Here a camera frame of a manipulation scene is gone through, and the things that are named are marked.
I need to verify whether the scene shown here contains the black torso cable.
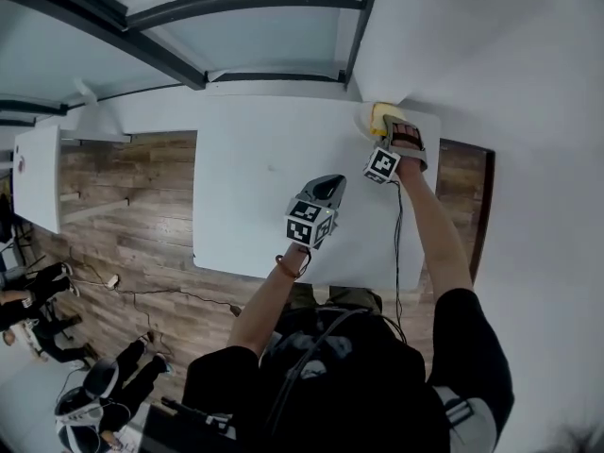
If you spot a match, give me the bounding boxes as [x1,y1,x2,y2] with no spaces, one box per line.
[266,308,374,445]

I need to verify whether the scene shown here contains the yellow sponge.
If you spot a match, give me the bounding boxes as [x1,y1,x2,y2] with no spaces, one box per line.
[371,102,404,138]

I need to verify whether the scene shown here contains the white plate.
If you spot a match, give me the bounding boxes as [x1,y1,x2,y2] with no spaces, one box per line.
[353,103,379,140]

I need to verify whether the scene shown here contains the person's right forearm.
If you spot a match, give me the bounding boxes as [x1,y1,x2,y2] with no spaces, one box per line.
[393,157,476,301]

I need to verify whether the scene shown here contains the brown bead bracelet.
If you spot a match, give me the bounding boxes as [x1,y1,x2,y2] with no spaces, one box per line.
[275,254,304,280]

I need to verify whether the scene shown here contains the person's left forearm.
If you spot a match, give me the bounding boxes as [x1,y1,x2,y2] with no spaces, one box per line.
[226,243,313,349]

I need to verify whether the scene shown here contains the black equipment case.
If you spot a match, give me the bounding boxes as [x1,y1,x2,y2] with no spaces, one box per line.
[140,395,237,453]

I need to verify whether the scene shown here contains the small white table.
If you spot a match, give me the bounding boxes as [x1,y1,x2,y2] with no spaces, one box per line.
[11,124,63,235]

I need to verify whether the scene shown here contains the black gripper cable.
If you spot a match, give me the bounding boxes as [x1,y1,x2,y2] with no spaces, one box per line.
[390,179,407,344]

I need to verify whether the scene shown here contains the person's olive trousers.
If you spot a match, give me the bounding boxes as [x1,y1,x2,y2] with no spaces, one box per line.
[286,283,384,313]

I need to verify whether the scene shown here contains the person's black shirt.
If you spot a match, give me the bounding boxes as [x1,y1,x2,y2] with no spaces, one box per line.
[181,288,516,453]

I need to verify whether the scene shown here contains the person's right hand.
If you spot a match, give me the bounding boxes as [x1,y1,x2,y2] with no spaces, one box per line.
[390,121,423,151]

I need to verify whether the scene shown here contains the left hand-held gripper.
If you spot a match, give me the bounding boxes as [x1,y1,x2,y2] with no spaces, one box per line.
[283,174,348,251]

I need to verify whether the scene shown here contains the black window frame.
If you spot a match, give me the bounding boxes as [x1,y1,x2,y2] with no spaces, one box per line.
[0,0,384,126]

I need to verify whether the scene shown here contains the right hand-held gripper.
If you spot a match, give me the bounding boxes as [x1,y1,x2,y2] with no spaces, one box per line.
[362,114,429,184]

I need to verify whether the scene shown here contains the black floor cable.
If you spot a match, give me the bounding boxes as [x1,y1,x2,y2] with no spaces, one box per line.
[70,261,243,318]

